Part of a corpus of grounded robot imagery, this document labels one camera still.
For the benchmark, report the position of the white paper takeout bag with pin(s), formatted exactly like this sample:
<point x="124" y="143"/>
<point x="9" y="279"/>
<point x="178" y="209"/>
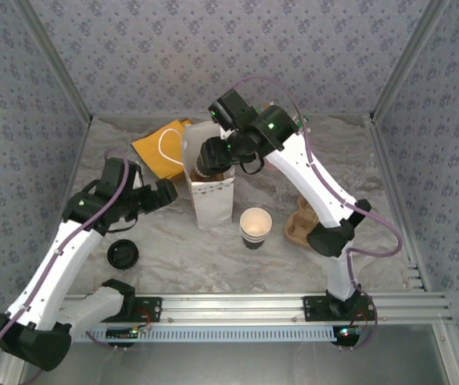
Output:
<point x="213" y="204"/>

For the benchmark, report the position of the aluminium mounting rail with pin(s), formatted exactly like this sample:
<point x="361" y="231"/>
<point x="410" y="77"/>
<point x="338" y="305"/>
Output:
<point x="229" y="309"/>

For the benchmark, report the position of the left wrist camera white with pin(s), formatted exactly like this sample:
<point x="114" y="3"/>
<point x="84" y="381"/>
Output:
<point x="138" y="180"/>

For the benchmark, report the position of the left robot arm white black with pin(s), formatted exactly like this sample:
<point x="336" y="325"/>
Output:
<point x="53" y="272"/>

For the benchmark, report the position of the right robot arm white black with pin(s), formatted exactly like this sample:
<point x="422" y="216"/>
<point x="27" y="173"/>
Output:
<point x="305" y="180"/>

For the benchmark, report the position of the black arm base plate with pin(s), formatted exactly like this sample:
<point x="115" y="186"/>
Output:
<point x="153" y="309"/>
<point x="313" y="309"/>

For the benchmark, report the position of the orange paper napkin stack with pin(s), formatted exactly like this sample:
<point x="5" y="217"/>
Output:
<point x="149" y="148"/>

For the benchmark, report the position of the small green circuit board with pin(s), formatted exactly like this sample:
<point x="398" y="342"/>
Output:
<point x="121" y="333"/>
<point x="352" y="332"/>

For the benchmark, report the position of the aluminium frame leg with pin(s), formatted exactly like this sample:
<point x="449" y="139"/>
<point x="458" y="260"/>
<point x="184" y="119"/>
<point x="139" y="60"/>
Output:
<point x="6" y="377"/>
<point x="448" y="353"/>

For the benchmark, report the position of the aluminium frame post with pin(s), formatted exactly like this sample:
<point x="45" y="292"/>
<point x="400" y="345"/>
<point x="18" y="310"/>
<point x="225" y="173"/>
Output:
<point x="408" y="60"/>
<point x="55" y="60"/>

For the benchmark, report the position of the grey metal shelf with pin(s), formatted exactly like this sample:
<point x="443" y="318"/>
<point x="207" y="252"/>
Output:
<point x="229" y="365"/>

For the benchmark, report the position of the stack of paper cups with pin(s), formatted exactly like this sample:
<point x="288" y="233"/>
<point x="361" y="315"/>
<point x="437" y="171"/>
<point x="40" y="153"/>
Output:
<point x="255" y="224"/>

